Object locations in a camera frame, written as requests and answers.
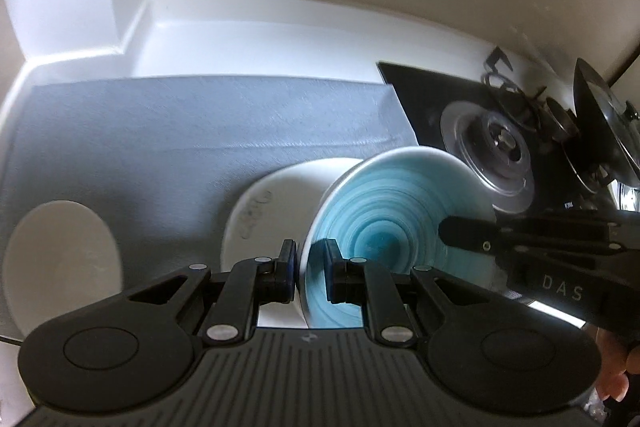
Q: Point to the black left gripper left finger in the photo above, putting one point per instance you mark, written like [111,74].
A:
[231,300]

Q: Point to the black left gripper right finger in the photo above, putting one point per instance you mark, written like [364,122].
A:
[393,306]

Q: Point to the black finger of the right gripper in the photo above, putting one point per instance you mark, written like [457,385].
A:
[469,234]

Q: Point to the teal glazed bowl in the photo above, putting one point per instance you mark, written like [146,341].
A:
[388,209]

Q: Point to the white floral plate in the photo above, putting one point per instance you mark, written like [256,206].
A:
[284,205]

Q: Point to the white bowl blue pattern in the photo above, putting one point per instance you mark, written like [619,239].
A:
[60,257]

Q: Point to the person's right hand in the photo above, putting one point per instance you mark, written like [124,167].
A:
[617,363]

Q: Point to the black gas stove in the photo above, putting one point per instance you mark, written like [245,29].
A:
[526,149]

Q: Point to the black pot lid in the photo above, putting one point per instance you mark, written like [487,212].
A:
[610,127]

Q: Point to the grey counter mat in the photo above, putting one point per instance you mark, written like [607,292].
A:
[163,160]

